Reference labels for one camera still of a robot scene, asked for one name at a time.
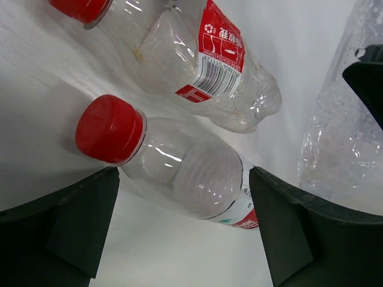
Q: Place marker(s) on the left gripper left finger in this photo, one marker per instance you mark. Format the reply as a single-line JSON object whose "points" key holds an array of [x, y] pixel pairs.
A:
{"points": [[58, 239]]}

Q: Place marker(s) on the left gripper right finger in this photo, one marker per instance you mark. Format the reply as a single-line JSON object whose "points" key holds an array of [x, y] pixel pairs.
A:
{"points": [[310, 241]]}

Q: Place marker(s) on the clear capless bottle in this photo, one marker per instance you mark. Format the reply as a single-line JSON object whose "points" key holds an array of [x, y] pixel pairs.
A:
{"points": [[342, 143]]}

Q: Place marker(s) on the large red label bottle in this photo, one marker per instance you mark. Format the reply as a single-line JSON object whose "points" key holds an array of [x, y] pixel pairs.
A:
{"points": [[173, 163]]}

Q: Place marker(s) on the small red cap bottle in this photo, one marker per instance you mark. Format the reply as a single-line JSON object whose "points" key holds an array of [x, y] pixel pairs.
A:
{"points": [[188, 51]]}

